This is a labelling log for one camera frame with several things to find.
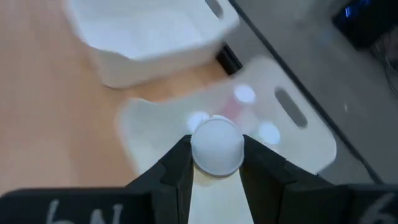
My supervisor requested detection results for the orange pill bottle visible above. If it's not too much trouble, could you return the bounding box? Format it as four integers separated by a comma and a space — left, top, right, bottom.
222, 83, 259, 126

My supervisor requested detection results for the white plastic bin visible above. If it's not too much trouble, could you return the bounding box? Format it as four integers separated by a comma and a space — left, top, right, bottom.
116, 55, 338, 224
63, 0, 241, 90

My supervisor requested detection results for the black table bracket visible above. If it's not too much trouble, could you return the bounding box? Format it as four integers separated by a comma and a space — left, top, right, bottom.
215, 44, 244, 76

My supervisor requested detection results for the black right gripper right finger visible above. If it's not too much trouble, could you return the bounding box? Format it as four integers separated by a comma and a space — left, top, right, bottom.
238, 134, 398, 224

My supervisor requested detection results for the small blue pill bottle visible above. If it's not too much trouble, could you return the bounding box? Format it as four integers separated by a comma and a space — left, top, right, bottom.
257, 121, 282, 146
185, 110, 211, 133

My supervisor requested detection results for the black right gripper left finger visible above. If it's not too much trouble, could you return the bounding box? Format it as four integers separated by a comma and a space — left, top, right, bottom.
0, 134, 194, 224

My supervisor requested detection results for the yellow-green pill bottle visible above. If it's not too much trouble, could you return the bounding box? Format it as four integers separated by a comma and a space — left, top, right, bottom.
190, 114, 246, 187

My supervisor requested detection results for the black device with blue light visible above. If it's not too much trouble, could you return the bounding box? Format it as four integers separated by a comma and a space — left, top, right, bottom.
331, 0, 398, 51

